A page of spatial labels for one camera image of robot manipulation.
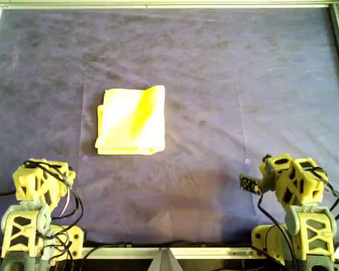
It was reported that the yellow lattice left gripper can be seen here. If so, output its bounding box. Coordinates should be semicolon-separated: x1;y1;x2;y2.
12;159;77;211

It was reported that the yellow lattice right gripper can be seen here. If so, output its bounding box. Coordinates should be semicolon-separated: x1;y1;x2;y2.
259;154;329;211

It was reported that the yellow microfibre cloth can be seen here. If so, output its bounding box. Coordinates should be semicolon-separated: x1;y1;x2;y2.
94;84;166;156

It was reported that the purple table cover sheet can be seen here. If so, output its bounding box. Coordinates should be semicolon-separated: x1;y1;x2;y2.
0;7;339;249

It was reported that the black right wrist cable bundle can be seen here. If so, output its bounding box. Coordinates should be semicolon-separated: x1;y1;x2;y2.
310;166;339;221

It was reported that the black wrist cable bundle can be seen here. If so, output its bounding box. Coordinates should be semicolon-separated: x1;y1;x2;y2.
310;166;339;221
22;159;84;255

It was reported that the right wrist camera circuit board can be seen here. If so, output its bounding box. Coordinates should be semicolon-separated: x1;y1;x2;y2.
239;173;263;195

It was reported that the black left wrist cable bundle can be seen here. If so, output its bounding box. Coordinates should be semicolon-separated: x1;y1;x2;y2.
22;159;84;255

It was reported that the yellow right arm base mount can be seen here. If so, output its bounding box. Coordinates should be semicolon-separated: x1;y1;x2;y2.
250;224;289;262

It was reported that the yellow left arm base mount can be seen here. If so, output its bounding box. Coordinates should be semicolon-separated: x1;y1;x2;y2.
39;225;85;266

